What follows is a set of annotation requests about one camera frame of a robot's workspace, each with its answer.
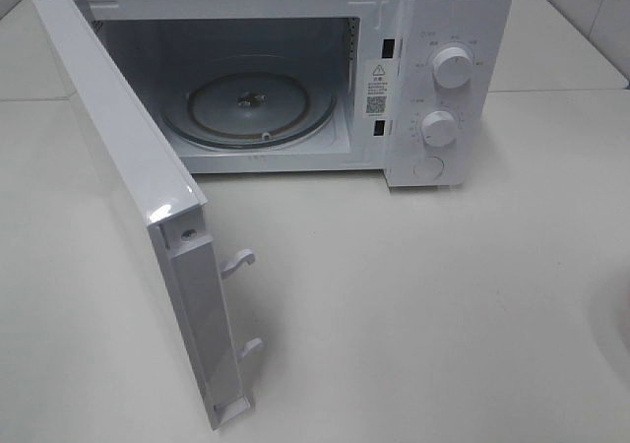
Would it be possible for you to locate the round white door button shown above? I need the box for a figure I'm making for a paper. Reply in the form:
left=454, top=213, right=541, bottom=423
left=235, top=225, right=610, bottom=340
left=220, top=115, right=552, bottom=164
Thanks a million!
left=413, top=157, right=444, bottom=183

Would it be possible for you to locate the white microwave door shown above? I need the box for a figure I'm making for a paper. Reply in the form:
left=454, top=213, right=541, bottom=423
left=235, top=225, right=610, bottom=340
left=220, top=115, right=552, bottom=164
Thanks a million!
left=34, top=0, right=263, bottom=429

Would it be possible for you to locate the white microwave knob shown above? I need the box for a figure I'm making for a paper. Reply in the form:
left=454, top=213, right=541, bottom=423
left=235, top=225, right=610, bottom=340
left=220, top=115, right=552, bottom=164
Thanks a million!
left=420, top=110, right=459, bottom=148
left=431, top=44, right=473, bottom=90

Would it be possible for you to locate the glass microwave turntable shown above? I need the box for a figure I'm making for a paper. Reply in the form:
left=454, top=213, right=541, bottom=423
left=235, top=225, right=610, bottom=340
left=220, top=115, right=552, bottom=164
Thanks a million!
left=162, top=55, right=337, bottom=151

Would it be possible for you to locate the white microwave oven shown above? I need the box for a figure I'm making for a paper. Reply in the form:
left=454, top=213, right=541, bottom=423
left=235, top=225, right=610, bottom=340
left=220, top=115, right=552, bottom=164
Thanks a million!
left=85, top=0, right=511, bottom=187

